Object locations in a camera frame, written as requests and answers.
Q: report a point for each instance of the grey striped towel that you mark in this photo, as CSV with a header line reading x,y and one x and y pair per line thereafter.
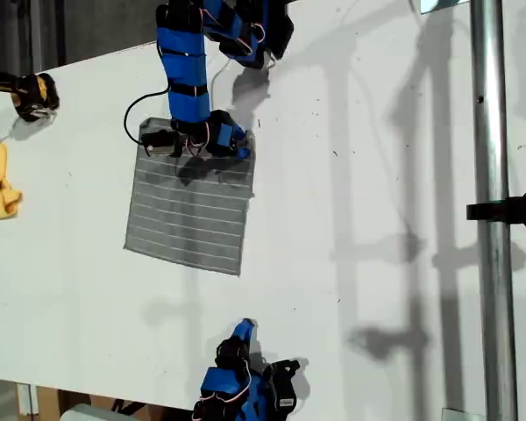
x,y
188,219

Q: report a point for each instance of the brown cardboard box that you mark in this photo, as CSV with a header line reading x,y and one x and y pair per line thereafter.
x,y
48,403

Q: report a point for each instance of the black yellow power tool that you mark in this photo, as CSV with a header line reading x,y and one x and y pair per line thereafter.
x,y
30,94

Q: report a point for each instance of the black clamp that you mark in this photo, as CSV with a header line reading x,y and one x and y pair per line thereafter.
x,y
521,208

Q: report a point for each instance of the black camera box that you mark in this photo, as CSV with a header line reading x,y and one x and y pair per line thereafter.
x,y
158,140
285,386

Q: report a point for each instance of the steel post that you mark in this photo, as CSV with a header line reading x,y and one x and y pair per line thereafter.
x,y
491,131

